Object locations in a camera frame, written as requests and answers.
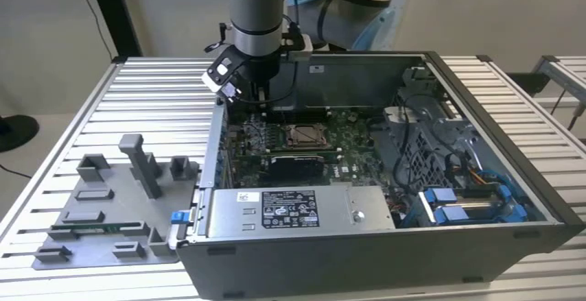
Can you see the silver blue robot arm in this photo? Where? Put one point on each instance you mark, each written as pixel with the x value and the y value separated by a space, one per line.
pixel 253 6

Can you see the black monitor stand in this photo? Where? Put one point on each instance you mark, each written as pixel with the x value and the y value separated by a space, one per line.
pixel 17 133

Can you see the grey parts rack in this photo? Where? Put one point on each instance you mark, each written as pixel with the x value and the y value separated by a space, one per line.
pixel 119 212

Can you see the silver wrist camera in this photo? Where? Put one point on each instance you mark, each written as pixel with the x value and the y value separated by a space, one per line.
pixel 299 49

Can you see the green motherboard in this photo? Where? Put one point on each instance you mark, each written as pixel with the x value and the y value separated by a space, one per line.
pixel 361 164

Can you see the grey metal disk bay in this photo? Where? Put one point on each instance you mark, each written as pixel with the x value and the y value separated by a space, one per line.
pixel 426 157

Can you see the blue case latch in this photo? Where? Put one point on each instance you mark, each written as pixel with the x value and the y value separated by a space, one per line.
pixel 177 218

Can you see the black graphics card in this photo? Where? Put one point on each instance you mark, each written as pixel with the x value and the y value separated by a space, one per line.
pixel 292 169

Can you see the CPU socket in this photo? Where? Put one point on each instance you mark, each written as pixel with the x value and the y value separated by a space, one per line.
pixel 325 145

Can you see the aluminium slat side table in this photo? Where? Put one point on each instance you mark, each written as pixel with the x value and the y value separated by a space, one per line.
pixel 563 74

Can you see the black PC case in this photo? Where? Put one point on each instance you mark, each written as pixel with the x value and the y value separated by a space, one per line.
pixel 320 266

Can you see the green RAM stick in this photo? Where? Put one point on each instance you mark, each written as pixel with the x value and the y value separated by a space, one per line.
pixel 301 150
pixel 97 228

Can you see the hard disk in blue carrier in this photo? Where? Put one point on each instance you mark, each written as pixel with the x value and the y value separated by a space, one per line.
pixel 442 194
pixel 450 213

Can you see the silver power supply unit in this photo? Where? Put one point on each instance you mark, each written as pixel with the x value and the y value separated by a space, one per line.
pixel 228 212

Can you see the black vertical post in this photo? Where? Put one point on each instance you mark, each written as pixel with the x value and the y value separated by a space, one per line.
pixel 113 13

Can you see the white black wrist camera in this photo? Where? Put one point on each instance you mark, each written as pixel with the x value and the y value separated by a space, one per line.
pixel 224 71

